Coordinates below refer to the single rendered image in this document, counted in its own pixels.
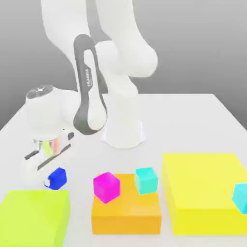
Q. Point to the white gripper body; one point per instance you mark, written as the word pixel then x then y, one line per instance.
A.
pixel 32 167

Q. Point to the small blue cube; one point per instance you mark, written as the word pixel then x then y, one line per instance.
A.
pixel 57 178

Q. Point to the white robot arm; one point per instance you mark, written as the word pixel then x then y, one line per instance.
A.
pixel 123 57

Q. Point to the small magenta cube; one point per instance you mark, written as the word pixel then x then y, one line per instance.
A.
pixel 106 186

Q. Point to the small turquoise cube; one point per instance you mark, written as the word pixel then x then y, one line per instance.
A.
pixel 146 180

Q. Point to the small cyan cube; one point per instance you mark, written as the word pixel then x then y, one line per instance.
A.
pixel 240 197

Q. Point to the large lime green box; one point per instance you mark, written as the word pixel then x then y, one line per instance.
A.
pixel 32 218

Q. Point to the large orange box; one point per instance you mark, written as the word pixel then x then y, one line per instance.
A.
pixel 126 212

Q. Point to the large yellow box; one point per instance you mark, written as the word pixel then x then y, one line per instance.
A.
pixel 202 193

